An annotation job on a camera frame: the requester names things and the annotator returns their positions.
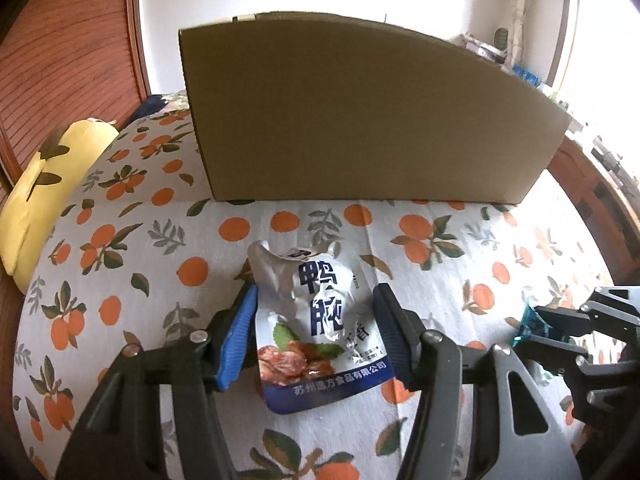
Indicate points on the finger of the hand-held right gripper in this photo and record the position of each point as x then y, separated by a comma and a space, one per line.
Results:
550, 357
565, 321

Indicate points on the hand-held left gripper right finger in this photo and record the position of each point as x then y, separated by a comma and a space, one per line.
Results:
397, 345

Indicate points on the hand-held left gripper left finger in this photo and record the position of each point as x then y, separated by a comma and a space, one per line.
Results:
239, 342

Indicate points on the teal snack packet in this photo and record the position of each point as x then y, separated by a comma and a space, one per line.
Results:
529, 324

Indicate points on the white blue snack pouch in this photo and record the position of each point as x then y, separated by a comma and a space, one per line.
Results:
320, 310

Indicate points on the brown cardboard box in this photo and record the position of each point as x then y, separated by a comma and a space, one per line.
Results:
360, 110

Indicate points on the orange print bedsheet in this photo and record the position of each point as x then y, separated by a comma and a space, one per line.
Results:
150, 270

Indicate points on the wooden cabinet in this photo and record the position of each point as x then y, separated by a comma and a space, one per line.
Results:
595, 200

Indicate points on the yellow pillow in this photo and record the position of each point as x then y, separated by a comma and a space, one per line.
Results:
55, 185

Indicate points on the dark blue blanket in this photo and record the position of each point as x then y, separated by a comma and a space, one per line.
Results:
149, 107

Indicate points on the bright window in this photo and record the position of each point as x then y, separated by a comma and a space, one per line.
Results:
600, 45

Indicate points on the green bottle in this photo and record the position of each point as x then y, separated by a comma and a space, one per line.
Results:
501, 38

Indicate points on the light curtain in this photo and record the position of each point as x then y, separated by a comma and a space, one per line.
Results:
520, 10

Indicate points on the wooden louvered door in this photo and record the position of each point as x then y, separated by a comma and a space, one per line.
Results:
65, 45

